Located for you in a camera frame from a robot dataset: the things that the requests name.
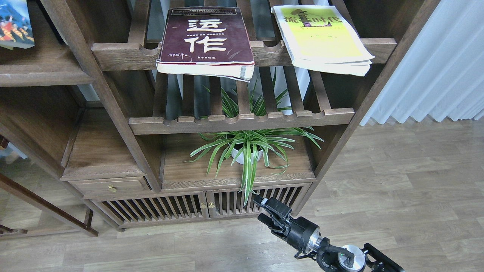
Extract green spider plant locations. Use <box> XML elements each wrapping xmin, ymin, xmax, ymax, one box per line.
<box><xmin>185</xmin><ymin>68</ymin><xmax>324</xmax><ymax>207</ymax></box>

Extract white plant pot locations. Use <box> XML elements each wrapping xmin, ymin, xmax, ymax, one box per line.
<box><xmin>231</xmin><ymin>145</ymin><xmax>263</xmax><ymax>165</ymax></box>

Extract dark wooden bookshelf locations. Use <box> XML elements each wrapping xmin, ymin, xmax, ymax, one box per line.
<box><xmin>1</xmin><ymin>0</ymin><xmax>439</xmax><ymax>230</ymax></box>

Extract white curtain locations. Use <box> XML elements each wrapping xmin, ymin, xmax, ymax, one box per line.
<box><xmin>360</xmin><ymin>0</ymin><xmax>484</xmax><ymax>125</ymax></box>

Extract maroon book white characters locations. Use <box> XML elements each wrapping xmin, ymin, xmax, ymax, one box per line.
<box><xmin>156</xmin><ymin>6</ymin><xmax>254</xmax><ymax>82</ymax></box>

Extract colourful small paperback book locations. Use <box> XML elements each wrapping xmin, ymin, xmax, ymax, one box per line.
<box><xmin>0</xmin><ymin>0</ymin><xmax>35</xmax><ymax>50</ymax></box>

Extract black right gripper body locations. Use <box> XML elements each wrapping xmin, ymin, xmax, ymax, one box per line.
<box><xmin>266</xmin><ymin>197</ymin><xmax>321</xmax><ymax>253</ymax></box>

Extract brass drawer knob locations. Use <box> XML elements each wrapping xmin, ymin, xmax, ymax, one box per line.
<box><xmin>108</xmin><ymin>185</ymin><xmax>118</xmax><ymax>193</ymax></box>

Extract wooden side table frame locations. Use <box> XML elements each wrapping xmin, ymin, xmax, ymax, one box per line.
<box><xmin>0</xmin><ymin>138</ymin><xmax>99</xmax><ymax>241</ymax></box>

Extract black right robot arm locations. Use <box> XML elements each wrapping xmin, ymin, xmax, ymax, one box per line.
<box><xmin>253</xmin><ymin>196</ymin><xmax>404</xmax><ymax>272</ymax></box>

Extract yellow cover book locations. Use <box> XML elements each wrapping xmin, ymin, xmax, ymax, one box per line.
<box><xmin>271</xmin><ymin>5</ymin><xmax>373</xmax><ymax>76</ymax></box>

